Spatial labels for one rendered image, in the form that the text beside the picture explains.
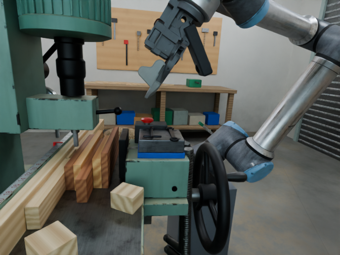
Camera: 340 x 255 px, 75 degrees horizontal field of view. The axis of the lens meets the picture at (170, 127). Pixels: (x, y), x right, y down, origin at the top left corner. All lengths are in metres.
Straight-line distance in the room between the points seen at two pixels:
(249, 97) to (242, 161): 3.35
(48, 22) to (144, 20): 3.40
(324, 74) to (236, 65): 3.23
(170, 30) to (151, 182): 0.33
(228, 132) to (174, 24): 0.78
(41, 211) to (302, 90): 0.97
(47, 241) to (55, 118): 0.29
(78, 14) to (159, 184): 0.36
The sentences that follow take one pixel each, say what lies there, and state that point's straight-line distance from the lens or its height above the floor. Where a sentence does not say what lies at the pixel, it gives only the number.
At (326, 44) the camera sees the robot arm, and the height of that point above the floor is 1.26.
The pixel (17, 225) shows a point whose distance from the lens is 0.40.
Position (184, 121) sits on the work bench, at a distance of 3.57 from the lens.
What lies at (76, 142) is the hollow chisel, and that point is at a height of 0.96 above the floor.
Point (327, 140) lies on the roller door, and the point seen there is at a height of 0.21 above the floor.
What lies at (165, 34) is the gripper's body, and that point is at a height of 1.21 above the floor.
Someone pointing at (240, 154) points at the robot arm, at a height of 0.76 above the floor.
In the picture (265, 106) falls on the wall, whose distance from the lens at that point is 4.62.
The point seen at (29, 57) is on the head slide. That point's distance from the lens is 0.59.
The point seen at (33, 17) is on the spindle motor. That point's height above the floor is 1.22.
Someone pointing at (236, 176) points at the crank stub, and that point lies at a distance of 0.56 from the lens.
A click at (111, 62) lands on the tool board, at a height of 1.16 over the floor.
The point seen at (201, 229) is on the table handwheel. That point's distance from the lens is 0.72.
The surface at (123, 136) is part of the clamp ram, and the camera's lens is 0.50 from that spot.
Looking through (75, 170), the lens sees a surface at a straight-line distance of 0.48.
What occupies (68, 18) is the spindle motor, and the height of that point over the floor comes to 1.22.
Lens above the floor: 1.15
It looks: 15 degrees down
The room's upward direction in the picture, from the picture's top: 3 degrees clockwise
